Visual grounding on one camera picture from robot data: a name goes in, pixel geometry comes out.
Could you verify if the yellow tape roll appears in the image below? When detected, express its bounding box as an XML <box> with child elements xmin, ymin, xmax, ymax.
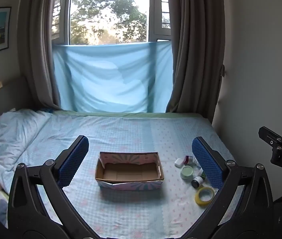
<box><xmin>194</xmin><ymin>186</ymin><xmax>216</xmax><ymax>207</ymax></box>

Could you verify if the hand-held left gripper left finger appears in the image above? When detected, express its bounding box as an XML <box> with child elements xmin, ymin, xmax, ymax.
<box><xmin>7</xmin><ymin>135</ymin><xmax>99</xmax><ymax>239</ymax></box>

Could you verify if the checked floral bed sheet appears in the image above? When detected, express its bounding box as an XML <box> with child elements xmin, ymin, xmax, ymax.
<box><xmin>0</xmin><ymin>112</ymin><xmax>241</xmax><ymax>239</ymax></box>

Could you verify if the grey curtain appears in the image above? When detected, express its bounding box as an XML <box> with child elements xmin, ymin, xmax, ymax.
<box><xmin>165</xmin><ymin>0</ymin><xmax>226</xmax><ymax>113</ymax></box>
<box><xmin>19</xmin><ymin>0</ymin><xmax>68</xmax><ymax>110</ymax></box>

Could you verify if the printed cardboard box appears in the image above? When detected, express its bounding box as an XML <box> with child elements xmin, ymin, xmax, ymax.
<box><xmin>95</xmin><ymin>151</ymin><xmax>165</xmax><ymax>192</ymax></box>

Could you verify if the light blue hanging cloth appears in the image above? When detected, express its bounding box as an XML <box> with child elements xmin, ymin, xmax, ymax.
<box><xmin>52</xmin><ymin>41</ymin><xmax>174</xmax><ymax>113</ymax></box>

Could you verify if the grey headboard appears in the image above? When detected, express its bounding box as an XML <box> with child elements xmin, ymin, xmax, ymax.
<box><xmin>0</xmin><ymin>76</ymin><xmax>33</xmax><ymax>131</ymax></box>

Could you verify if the light blue pillow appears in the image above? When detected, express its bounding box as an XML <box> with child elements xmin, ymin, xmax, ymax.
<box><xmin>0</xmin><ymin>109</ymin><xmax>54</xmax><ymax>181</ymax></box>

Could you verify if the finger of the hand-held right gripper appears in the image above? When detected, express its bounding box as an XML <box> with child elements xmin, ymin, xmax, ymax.
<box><xmin>258</xmin><ymin>126</ymin><xmax>282</xmax><ymax>145</ymax></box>

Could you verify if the light green jar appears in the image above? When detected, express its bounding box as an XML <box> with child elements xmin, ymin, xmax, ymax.
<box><xmin>180</xmin><ymin>166</ymin><xmax>193</xmax><ymax>179</ymax></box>

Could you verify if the window frame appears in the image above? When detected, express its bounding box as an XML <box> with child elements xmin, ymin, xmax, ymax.
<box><xmin>52</xmin><ymin>0</ymin><xmax>172</xmax><ymax>46</ymax></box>

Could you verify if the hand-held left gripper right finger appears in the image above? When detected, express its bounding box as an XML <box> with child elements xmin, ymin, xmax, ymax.
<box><xmin>183</xmin><ymin>136</ymin><xmax>274</xmax><ymax>239</ymax></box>

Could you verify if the dark lidded jar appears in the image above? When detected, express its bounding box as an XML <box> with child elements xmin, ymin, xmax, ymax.
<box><xmin>191</xmin><ymin>176</ymin><xmax>204</xmax><ymax>189</ymax></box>

